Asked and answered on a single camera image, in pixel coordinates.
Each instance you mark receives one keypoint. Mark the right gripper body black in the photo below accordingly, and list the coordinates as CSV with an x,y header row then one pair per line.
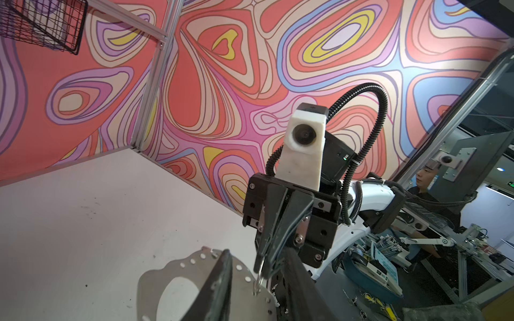
x,y
315,234

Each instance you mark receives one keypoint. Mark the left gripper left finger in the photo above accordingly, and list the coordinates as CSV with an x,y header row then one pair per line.
x,y
214,298

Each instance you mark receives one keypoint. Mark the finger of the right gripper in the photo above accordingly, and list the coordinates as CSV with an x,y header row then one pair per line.
x,y
298,207
275,196

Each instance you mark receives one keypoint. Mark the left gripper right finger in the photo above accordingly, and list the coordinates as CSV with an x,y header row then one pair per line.
x,y
303,300

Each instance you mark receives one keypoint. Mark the perforated metal ring plate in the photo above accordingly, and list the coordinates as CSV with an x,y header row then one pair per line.
x,y
168,293

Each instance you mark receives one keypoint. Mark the silver split keyring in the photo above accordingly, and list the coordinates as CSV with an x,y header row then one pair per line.
x,y
258,281

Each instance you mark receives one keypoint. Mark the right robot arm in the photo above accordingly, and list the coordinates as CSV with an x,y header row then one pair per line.
x,y
369,205

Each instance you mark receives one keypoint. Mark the seated person in background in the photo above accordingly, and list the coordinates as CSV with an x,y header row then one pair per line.
x,y
423,180

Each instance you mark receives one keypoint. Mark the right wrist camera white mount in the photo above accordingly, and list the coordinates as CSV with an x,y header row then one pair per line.
x,y
302,154

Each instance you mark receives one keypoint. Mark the black wire basket back wall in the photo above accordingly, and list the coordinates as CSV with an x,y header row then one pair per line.
x,y
53,24

